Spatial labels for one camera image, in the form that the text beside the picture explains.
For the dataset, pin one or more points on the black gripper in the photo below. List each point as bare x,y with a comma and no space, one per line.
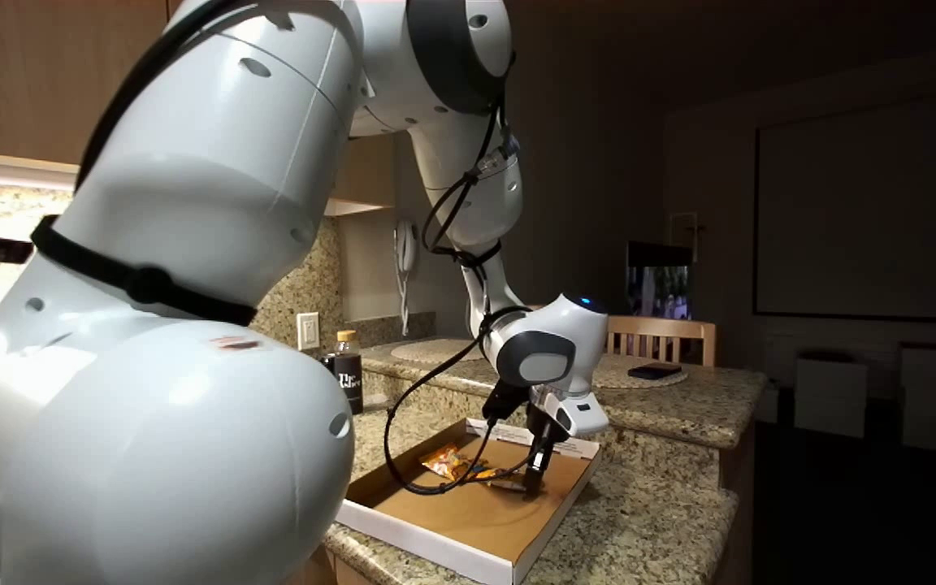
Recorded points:
547,420

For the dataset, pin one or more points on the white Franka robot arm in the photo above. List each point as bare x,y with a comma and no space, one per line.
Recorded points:
162,432

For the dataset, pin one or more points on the round woven placemat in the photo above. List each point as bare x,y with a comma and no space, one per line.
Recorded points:
626,374

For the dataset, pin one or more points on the small black flat device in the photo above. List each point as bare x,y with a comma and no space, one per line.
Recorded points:
655,370

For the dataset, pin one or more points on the wooden slat chair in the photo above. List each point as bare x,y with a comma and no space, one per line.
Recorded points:
663,326

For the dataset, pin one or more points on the dark sauce bottle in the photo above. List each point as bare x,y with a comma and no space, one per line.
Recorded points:
350,379

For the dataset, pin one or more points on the lit screen monitor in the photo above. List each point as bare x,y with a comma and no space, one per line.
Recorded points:
662,283

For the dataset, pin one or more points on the white cube stool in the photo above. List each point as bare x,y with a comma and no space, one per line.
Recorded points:
932,400
830,395

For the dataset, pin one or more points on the white wall outlet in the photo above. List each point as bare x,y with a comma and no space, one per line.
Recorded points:
306,333

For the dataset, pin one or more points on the dark framed wall panel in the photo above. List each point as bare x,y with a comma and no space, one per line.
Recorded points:
858,207

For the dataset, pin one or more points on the wooden wall cabinets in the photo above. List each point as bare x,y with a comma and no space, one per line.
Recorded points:
14,75

